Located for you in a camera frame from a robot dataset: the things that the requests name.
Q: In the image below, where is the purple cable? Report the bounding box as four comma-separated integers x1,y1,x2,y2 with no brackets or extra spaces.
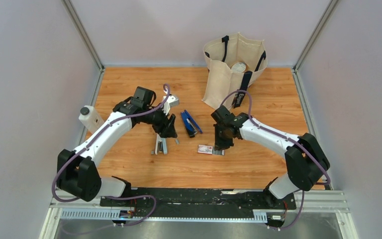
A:
220,90,331,231
51,84,172,228

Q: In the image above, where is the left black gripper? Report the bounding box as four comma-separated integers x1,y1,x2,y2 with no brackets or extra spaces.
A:
143,103,178,139

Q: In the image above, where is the white bottle black cap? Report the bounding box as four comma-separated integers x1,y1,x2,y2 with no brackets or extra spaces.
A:
78,105,104,134

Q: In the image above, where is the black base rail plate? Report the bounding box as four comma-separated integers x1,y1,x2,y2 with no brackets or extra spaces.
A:
100,187,297,219

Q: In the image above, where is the red white staples box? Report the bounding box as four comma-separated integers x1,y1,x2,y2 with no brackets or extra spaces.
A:
197,145,225,156

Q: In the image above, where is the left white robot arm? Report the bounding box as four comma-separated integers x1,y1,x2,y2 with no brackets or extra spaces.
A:
51,84,179,207

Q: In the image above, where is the white roll in bag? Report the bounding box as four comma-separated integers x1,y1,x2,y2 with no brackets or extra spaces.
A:
231,62,247,73

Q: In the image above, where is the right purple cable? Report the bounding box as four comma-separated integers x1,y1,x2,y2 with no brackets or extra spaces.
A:
220,90,331,231

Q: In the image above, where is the cream canvas tote bag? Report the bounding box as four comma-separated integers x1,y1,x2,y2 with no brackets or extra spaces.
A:
202,32,268,109

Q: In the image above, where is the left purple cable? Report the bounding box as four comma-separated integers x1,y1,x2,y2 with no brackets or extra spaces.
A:
51,84,172,228

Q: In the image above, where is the light grey white stapler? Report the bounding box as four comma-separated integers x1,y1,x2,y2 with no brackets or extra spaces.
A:
154,134,168,155

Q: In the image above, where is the blue black stapler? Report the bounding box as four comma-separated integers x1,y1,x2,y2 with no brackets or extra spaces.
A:
180,110,203,138

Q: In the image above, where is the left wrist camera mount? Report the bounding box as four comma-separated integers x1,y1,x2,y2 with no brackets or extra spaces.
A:
162,94,180,115

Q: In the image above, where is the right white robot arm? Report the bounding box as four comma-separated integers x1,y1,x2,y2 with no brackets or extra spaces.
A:
211,106,330,209

